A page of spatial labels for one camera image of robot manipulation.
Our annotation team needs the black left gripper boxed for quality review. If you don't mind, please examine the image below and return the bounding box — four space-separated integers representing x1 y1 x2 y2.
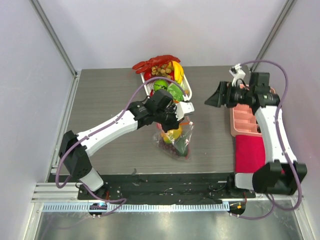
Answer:
154 104 185 134

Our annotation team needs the orange yellow mango toy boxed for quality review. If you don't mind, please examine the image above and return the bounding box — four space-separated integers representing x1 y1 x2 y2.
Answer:
160 126 183 144

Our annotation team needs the clear zip bag orange zipper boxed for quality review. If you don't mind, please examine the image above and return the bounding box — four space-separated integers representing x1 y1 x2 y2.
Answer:
152 120 195 161

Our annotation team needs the purple grape bunch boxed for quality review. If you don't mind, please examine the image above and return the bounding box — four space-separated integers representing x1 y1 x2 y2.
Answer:
158 139 177 156

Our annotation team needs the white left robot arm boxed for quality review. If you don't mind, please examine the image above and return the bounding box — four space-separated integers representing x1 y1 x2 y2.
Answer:
58 89 194 200

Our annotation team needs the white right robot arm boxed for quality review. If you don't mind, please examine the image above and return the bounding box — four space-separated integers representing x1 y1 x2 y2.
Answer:
204 72 308 198

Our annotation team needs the green lettuce toy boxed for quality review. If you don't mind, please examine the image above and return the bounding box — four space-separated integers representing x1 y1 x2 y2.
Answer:
167 83 185 103

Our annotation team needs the white plastic fruit basket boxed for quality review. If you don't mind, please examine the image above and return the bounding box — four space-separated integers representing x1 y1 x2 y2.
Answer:
144 76 192 101

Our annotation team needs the pink plastic organizer tray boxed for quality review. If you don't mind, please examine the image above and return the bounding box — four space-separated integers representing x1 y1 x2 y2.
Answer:
230 84 285 138

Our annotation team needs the brown longan cluster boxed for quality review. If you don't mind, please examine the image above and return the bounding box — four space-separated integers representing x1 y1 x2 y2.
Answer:
151 63 174 80

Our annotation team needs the yellow banana bunch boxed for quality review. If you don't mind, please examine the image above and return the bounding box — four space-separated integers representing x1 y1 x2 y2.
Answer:
172 61 184 84

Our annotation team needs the red lobster toy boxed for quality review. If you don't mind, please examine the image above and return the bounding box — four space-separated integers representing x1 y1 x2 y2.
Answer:
131 54 181 74

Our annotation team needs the red folded cloth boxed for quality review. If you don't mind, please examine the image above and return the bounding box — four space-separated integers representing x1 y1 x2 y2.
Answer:
234 135 266 174

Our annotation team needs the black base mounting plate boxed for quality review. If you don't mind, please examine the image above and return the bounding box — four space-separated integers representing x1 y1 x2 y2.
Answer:
47 172 257 205

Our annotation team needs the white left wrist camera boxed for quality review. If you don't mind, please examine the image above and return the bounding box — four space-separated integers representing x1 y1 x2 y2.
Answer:
175 101 195 121

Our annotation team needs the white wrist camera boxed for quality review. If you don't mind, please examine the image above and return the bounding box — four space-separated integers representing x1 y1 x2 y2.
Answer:
229 63 246 87
175 101 195 121

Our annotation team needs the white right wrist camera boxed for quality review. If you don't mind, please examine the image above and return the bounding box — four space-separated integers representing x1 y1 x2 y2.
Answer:
229 63 246 87

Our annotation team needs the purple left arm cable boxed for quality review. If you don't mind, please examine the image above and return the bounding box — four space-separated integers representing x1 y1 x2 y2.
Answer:
55 76 190 190

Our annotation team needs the white slotted cable duct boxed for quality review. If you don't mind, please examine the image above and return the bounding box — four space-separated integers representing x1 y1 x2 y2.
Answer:
42 201 230 213

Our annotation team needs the aluminium frame rail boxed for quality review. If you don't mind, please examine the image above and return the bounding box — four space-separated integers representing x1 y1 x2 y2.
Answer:
29 0 78 78

